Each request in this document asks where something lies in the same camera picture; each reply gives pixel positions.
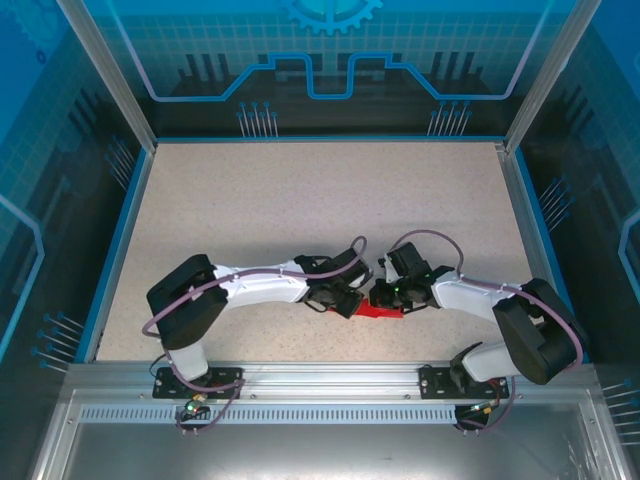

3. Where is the slotted grey cable duct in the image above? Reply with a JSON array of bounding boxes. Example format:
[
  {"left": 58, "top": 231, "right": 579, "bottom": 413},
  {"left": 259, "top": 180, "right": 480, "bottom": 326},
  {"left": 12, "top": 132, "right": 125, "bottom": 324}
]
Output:
[{"left": 79, "top": 405, "right": 504, "bottom": 426}]

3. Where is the aluminium mounting rail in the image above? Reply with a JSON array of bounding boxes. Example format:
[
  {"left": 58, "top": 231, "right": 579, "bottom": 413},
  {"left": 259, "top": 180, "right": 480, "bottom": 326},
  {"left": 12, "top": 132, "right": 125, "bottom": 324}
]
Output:
[{"left": 64, "top": 360, "right": 601, "bottom": 401}]

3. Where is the red paper sheet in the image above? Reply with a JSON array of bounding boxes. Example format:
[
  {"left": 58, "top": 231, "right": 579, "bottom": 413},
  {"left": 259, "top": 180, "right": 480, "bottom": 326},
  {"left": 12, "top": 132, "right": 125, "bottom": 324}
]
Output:
[{"left": 327, "top": 297, "right": 405, "bottom": 321}]

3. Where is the aluminium frame post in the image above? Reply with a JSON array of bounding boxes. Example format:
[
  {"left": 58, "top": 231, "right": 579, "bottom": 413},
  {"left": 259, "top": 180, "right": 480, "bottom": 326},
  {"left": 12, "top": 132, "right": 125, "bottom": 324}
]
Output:
[
  {"left": 53, "top": 0, "right": 160, "bottom": 154},
  {"left": 502, "top": 0, "right": 605, "bottom": 154}
]

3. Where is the cable connector with green light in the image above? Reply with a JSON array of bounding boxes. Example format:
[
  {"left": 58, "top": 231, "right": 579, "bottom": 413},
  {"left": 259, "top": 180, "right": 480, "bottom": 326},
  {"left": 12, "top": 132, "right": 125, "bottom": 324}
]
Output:
[{"left": 180, "top": 393, "right": 209, "bottom": 419}]

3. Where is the grey sheet metal shelf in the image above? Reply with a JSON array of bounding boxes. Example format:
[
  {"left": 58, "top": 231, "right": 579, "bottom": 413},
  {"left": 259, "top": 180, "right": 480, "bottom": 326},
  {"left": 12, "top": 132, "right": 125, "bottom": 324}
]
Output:
[{"left": 29, "top": 389, "right": 626, "bottom": 480}]

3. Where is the aluminium side rail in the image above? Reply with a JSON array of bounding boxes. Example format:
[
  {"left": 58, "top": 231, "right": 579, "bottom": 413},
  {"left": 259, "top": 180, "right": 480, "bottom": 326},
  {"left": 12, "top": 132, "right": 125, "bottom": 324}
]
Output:
[{"left": 494, "top": 141, "right": 575, "bottom": 364}]

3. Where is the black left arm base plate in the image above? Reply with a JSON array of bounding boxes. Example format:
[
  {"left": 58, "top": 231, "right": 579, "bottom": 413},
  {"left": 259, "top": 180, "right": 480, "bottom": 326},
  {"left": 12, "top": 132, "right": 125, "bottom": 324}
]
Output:
[{"left": 152, "top": 367, "right": 245, "bottom": 401}]

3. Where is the cable connector with orange wires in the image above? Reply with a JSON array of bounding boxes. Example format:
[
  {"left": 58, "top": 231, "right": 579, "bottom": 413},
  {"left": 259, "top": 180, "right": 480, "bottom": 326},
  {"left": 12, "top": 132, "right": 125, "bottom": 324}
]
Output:
[{"left": 467, "top": 398, "right": 503, "bottom": 417}]

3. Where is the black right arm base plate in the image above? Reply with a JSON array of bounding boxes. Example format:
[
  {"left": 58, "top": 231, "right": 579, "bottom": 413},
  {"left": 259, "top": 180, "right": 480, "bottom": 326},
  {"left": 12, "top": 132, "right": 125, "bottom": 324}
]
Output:
[{"left": 418, "top": 364, "right": 512, "bottom": 401}]

